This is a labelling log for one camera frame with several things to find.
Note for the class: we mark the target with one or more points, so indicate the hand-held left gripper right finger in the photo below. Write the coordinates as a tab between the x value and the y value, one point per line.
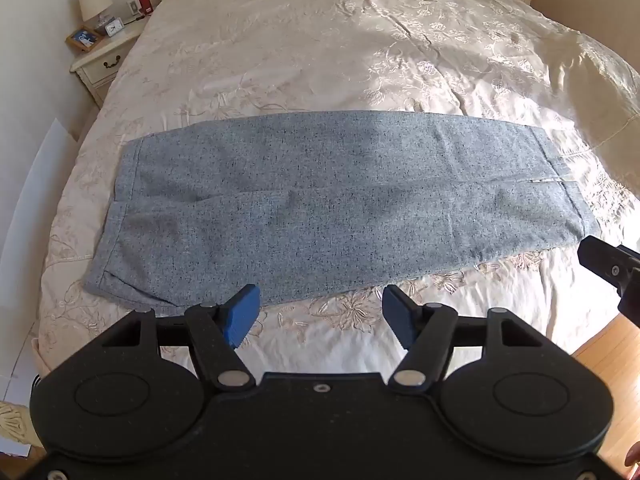
397	321

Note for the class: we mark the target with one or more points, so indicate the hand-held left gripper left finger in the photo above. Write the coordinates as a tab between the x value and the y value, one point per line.
242	316

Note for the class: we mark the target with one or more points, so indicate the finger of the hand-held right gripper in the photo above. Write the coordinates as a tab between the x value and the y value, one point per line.
602	260
631	297

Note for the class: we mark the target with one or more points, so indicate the grey speckled pants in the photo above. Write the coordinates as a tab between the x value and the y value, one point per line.
325	200

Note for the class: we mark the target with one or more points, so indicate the person's right hand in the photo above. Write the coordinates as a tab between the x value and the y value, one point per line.
634	452

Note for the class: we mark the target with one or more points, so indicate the cream carved footboard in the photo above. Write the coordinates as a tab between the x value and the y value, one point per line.
12	427

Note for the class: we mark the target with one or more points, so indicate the cream embroidered bedspread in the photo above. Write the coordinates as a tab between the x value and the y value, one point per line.
350	50

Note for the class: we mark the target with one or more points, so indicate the cream nightstand with drawer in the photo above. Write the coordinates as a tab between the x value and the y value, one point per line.
100	62

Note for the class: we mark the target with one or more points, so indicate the small white alarm clock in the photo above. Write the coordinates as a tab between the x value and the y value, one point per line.
114	27

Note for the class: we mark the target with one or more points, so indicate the table lamp with cream shade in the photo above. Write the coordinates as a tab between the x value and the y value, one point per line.
95	2

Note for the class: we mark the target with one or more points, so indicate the wooden picture frame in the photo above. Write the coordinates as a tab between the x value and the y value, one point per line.
83	38

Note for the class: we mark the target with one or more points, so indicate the white wall socket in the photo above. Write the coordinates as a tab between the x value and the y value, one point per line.
133	7

